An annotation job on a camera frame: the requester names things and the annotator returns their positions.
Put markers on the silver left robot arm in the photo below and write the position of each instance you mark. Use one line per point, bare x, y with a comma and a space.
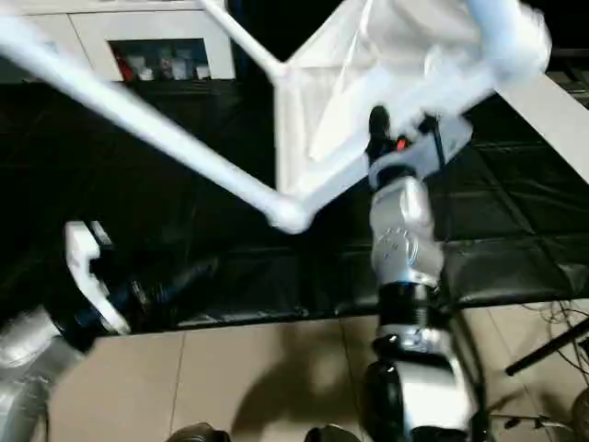
27, 359

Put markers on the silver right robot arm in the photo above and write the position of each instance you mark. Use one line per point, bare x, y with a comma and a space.
405, 239

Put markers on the black table mat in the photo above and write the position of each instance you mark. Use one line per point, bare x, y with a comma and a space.
184, 193

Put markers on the black box with gold label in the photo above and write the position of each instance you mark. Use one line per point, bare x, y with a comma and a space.
276, 27

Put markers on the dark robot left foot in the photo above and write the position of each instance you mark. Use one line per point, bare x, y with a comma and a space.
200, 433

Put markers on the dark robot foot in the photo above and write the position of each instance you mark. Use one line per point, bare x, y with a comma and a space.
200, 433
331, 435

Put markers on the white flat board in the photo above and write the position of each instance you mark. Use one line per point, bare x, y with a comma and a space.
552, 119

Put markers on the dark robot right foot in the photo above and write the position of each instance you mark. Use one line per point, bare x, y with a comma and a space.
331, 435

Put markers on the red packet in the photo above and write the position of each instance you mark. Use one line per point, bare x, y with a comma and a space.
123, 66

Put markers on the black metal stand leg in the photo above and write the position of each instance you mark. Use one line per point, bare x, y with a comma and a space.
547, 352

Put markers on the white glass-door cabinet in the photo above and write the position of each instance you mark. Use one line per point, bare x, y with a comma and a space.
92, 32

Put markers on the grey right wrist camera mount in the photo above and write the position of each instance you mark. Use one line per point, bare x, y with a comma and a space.
428, 147

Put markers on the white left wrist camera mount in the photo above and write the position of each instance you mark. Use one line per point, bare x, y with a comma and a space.
87, 267

